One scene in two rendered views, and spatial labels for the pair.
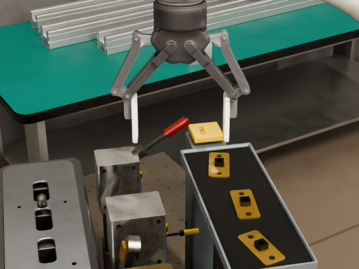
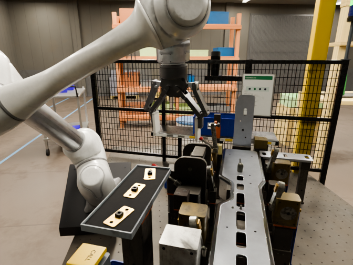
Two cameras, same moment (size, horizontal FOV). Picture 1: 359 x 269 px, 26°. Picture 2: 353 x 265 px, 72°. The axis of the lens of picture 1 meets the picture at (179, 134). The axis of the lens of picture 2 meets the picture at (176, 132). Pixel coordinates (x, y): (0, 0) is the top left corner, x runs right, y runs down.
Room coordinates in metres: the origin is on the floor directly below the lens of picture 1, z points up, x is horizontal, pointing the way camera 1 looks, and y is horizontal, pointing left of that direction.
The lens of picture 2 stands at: (1.64, 0.30, 1.56)
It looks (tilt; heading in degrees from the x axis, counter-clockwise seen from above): 17 degrees down; 206
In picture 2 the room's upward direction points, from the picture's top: straight up
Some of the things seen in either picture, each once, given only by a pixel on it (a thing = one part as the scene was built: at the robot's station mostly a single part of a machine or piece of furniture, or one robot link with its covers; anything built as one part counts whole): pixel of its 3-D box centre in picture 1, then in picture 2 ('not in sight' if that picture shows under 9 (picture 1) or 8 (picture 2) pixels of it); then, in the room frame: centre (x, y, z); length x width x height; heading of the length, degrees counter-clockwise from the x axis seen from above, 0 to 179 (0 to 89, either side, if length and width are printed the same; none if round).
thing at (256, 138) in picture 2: not in sight; (258, 163); (0.05, 0.15, 0.88); 0.08 x 0.08 x 0.36; 12
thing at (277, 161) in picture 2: not in sight; (279, 191); (0.35, 0.30, 0.87); 0.12 x 0.07 x 0.35; 102
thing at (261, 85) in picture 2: not in sight; (256, 95); (-0.22, 0.06, 1.30); 0.23 x 0.02 x 0.31; 102
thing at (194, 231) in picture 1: (168, 234); not in sight; (1.22, 0.02, 1.00); 0.12 x 0.01 x 0.01; 102
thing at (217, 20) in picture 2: not in sight; (177, 71); (-3.54, -2.16, 1.27); 2.75 x 0.76 x 2.54; 122
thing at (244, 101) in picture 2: not in sight; (243, 121); (0.08, 0.04, 1.17); 0.12 x 0.01 x 0.34; 102
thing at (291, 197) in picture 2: not in sight; (285, 234); (0.70, 0.35, 0.87); 0.12 x 0.07 x 0.35; 102
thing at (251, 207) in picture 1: (244, 202); (134, 189); (1.09, -0.11, 1.17); 0.08 x 0.04 x 0.01; 7
